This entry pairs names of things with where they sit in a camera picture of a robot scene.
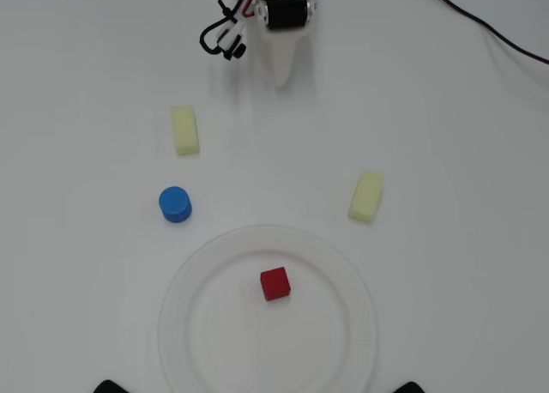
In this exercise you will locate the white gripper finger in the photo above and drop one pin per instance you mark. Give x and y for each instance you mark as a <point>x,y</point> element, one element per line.
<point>283,54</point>

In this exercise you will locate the white paper plate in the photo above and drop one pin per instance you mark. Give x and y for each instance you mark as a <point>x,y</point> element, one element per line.
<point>223,324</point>

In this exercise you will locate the black stand foot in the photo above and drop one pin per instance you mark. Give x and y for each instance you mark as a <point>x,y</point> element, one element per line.
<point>411,388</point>
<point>109,388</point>

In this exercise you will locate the blue ribbed cylinder block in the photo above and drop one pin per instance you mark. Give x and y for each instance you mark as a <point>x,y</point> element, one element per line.
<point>175,204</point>

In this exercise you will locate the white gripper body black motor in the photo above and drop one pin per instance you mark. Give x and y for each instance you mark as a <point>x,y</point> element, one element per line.
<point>286,13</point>

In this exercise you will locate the red cube block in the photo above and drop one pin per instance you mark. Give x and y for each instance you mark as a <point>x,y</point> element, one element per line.
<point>275,283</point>

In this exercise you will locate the pale yellow sponge block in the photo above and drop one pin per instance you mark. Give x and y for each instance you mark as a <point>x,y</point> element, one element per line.
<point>185,130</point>
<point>366,195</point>

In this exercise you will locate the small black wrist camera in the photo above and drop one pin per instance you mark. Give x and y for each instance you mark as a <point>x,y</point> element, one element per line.
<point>231,39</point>

